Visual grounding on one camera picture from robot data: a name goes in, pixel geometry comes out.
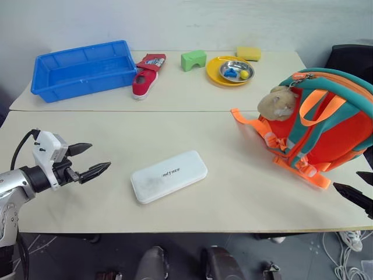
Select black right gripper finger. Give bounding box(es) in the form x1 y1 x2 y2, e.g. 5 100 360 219
332 182 373 221
356 171 373 184

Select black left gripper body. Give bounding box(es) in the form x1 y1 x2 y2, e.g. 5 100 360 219
52 158 81 186

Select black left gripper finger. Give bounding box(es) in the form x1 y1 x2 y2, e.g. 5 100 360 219
68 142 94 158
78 162 112 185

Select orange and teal backpack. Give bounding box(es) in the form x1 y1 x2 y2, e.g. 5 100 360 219
230 67 373 191

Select white rectangular case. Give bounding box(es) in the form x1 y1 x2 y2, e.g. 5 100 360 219
130 150 209 205

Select white sneaker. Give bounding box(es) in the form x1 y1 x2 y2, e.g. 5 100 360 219
339 230 364 252

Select blue plastic bin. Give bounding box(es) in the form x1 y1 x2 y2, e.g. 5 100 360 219
30 40 139 104

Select red canvas shoe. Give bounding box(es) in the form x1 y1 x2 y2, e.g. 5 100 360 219
131 69 160 101

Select dark rounded grey shape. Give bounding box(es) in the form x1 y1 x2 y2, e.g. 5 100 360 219
136 246 169 280

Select red printed packet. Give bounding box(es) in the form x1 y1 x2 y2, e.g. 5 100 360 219
135 52 168 74

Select black chair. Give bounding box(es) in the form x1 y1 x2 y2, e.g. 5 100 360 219
323 44 373 78

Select green arch foam block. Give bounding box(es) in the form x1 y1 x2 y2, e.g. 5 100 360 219
180 49 207 72

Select dark rounded black shape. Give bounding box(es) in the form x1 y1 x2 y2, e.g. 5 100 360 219
200 246 246 280

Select yellow plastic plate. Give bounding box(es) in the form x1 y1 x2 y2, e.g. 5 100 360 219
205 55 254 88

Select silver metal dish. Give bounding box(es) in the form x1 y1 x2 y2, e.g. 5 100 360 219
219 61 255 82

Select yellow sponge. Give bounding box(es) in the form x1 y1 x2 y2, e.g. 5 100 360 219
235 46 262 62

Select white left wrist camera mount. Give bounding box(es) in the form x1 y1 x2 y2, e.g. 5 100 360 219
31 130 69 192

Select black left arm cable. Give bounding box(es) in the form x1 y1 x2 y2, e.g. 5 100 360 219
10 129 40 172

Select white floor cables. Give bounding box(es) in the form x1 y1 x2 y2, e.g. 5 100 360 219
321 232 373 280

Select beige plush hamster keychain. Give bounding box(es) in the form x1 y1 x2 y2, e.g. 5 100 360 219
257 85 300 122

